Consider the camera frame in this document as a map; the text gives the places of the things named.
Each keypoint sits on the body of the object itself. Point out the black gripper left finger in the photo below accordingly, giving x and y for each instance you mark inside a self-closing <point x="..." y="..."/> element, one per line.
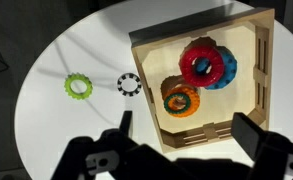
<point x="126" y="123"/>

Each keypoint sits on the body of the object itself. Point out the light wooden slatted box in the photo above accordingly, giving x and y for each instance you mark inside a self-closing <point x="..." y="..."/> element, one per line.
<point x="197" y="71"/>

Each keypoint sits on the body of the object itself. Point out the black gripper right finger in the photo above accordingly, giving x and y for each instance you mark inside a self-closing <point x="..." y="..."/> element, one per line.
<point x="247" y="134"/>

